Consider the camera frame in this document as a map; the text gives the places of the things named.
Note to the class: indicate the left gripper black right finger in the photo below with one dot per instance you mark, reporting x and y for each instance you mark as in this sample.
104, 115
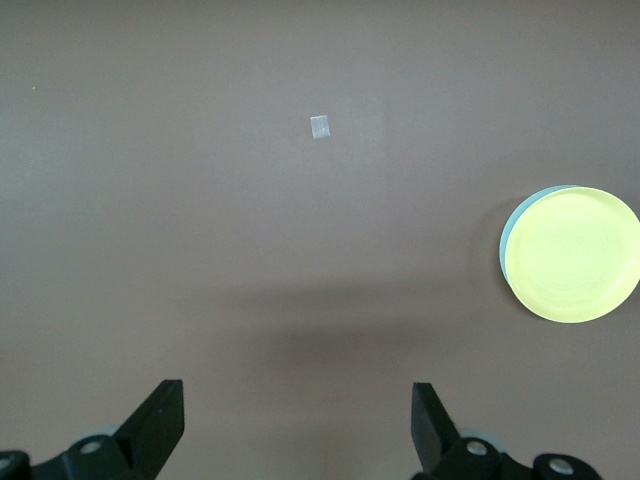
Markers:
435, 440

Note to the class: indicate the small clear tape piece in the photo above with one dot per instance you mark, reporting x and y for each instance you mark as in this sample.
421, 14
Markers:
320, 127

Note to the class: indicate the yellow plastic plate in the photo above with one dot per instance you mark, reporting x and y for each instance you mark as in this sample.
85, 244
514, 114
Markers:
575, 255

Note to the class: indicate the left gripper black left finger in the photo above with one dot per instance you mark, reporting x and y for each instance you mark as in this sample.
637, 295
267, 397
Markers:
150, 435

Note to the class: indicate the pale green plastic plate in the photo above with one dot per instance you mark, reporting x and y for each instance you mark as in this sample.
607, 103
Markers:
503, 245

